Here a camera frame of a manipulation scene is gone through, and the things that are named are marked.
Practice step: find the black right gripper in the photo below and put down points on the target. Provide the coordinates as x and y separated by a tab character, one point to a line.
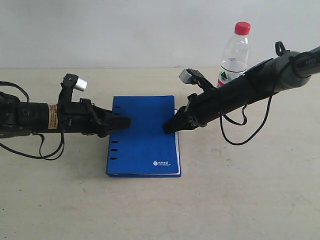
200	110

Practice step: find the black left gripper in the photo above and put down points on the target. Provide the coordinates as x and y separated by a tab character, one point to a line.
86	118

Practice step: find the blue ring binder notebook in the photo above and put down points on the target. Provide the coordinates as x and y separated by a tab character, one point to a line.
144	150

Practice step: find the clear plastic water bottle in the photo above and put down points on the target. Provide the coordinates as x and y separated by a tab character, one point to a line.
235	56

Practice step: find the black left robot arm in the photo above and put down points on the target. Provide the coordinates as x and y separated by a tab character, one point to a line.
19	119

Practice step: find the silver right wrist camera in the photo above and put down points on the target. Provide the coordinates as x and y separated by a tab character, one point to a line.
191	76

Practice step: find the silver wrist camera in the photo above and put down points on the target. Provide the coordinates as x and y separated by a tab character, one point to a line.
191	76
70	83

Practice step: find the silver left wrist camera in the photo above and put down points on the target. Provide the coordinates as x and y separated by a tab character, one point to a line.
70	83

